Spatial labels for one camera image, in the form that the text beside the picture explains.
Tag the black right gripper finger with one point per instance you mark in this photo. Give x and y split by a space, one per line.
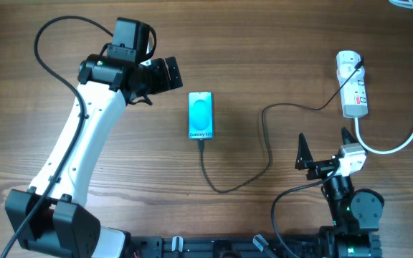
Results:
347 138
304 159

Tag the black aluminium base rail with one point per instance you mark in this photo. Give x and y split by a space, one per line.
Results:
228 247

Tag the white charger plug adapter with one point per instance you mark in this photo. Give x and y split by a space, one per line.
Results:
350 72

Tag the blue screen smartphone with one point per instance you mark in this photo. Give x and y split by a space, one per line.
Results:
201 122

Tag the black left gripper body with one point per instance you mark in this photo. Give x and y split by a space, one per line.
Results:
158 79

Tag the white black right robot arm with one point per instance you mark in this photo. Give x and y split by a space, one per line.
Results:
355 212

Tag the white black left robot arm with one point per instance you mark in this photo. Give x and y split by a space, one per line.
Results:
50 216

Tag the white power strip socket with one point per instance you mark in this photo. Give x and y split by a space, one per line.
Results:
354 101

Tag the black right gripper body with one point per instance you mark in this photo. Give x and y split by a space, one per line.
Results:
320 169

